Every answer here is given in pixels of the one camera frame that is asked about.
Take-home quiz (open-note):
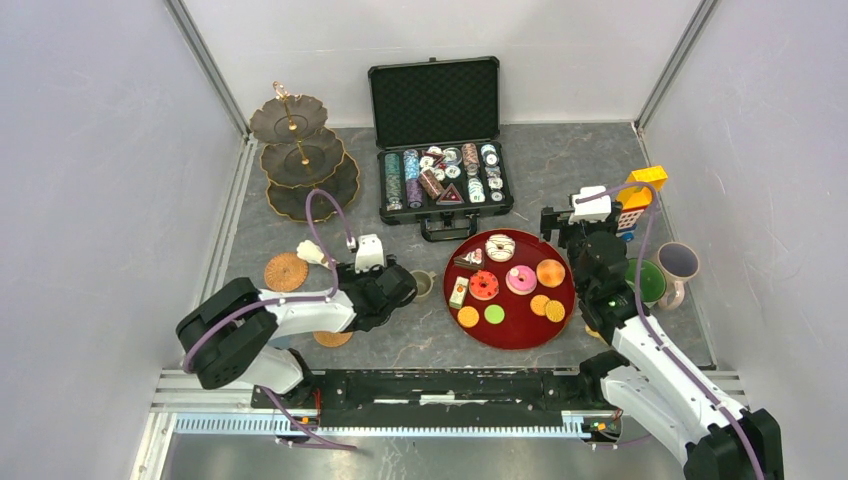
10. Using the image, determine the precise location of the three-tier dessert stand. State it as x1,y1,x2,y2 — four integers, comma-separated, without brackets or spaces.
249,81,360,222

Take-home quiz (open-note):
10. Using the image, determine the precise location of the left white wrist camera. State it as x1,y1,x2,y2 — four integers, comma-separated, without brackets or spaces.
354,234,386,273

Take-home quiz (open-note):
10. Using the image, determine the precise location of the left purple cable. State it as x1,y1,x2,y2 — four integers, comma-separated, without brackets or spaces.
182,188,359,453

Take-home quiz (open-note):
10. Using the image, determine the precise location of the purple cable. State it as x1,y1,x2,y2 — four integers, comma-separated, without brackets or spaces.
182,188,359,453
572,182,766,480

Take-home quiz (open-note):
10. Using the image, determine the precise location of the black poker chip case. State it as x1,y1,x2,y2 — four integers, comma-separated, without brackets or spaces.
368,56,514,242

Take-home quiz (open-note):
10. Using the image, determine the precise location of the toy block tower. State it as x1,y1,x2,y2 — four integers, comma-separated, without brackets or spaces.
616,165,668,242

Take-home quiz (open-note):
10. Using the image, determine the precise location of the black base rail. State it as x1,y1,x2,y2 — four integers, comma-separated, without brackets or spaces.
250,367,615,438

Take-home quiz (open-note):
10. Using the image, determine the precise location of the red round tray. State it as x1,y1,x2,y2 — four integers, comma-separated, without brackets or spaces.
454,228,576,350

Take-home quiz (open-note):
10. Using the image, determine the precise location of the green macaron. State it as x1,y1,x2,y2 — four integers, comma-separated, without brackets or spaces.
484,304,506,325

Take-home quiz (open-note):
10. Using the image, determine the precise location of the small grey-green cup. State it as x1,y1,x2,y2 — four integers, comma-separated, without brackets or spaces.
411,270,437,303

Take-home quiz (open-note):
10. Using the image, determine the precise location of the white rectangular pastry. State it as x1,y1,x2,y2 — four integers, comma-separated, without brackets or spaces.
448,276,469,309

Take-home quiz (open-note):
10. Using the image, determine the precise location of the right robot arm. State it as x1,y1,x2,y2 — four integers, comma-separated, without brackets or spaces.
540,203,785,479

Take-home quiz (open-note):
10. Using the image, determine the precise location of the woven coaster left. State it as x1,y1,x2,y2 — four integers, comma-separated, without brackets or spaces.
263,252,309,292

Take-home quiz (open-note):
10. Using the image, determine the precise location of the orange waffle biscuit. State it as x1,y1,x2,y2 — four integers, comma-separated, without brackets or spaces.
544,300,566,323

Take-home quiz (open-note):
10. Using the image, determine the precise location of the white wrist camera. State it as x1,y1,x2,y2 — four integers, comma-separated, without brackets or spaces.
568,185,612,224
354,234,386,273

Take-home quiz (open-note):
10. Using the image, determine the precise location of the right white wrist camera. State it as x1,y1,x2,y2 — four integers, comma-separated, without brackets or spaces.
568,185,612,224

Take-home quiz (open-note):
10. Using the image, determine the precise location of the orange peach bun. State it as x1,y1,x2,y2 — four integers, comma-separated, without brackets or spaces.
535,259,566,288

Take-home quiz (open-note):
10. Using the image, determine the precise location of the red frosted donut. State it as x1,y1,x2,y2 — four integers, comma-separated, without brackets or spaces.
468,270,499,301

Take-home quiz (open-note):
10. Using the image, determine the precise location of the chocolate cake slice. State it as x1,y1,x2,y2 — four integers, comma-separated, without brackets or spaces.
453,248,485,271

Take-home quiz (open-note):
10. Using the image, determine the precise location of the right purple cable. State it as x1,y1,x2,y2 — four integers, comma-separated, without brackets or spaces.
572,182,766,480

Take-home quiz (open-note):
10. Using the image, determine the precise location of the yellow cup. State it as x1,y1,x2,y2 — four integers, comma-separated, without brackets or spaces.
584,325,602,340

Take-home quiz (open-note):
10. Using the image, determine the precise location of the green bowl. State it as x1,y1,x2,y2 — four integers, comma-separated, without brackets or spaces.
625,258,667,307

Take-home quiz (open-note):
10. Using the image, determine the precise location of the woven coaster front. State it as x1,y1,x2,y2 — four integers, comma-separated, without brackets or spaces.
313,331,353,348

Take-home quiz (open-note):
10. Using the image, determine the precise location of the white striped donut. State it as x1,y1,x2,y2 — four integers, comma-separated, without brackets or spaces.
484,234,516,263

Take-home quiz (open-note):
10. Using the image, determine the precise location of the pink frosted donut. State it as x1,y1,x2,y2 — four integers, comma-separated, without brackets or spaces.
505,265,537,296

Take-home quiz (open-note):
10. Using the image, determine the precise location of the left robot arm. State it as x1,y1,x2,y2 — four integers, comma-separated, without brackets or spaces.
175,261,418,408

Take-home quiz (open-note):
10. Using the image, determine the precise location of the orange round biscuit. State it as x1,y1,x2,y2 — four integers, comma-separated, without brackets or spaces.
530,294,550,317

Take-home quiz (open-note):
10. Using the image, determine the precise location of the beige purple mug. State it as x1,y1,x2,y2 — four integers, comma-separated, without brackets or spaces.
654,242,700,310

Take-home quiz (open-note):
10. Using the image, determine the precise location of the yellow round cookie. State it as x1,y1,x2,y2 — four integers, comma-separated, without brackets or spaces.
456,306,480,329

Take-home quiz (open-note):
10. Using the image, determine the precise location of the woven coaster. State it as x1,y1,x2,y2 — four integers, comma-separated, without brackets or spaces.
263,252,309,292
313,331,353,348

